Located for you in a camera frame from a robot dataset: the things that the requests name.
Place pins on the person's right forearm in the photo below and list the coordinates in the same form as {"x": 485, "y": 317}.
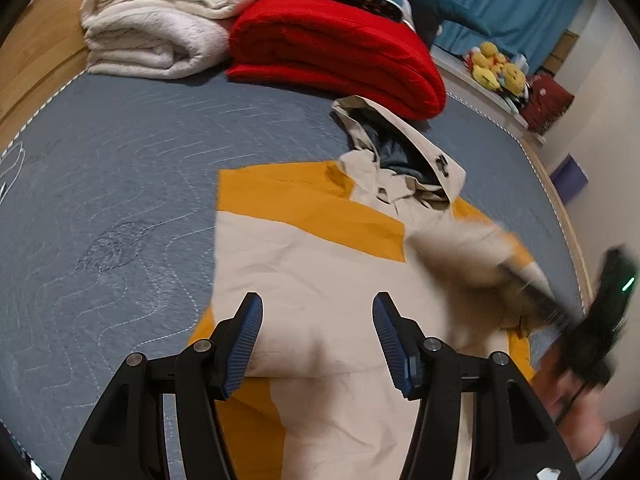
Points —
{"x": 600, "y": 452}

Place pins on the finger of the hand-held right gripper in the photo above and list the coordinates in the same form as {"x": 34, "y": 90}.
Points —
{"x": 542, "y": 300}

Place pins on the folded red blanket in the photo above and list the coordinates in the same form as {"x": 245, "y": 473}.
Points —
{"x": 340, "y": 55}

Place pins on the white ledge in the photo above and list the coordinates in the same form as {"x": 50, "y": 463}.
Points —
{"x": 480, "y": 92}

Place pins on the yellow plush toy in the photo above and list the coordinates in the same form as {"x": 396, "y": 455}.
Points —
{"x": 484, "y": 60}
{"x": 514, "y": 77}

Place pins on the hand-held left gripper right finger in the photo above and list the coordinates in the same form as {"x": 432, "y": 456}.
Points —
{"x": 389, "y": 335}

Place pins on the person's right hand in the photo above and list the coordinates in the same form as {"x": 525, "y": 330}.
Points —
{"x": 582, "y": 400}

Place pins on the wooden bed frame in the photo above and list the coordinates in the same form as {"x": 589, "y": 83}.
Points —
{"x": 565, "y": 215}

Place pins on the beige and yellow jacket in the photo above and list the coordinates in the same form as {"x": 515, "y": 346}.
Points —
{"x": 310, "y": 270}

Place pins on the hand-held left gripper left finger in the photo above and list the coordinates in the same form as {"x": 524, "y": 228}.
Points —
{"x": 245, "y": 332}

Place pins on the purple box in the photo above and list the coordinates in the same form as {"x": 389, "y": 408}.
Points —
{"x": 569, "y": 180}

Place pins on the dark red bag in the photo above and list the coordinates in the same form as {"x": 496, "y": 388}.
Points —
{"x": 547, "y": 102}

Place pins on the folded white blanket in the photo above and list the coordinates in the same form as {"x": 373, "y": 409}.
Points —
{"x": 150, "y": 25}

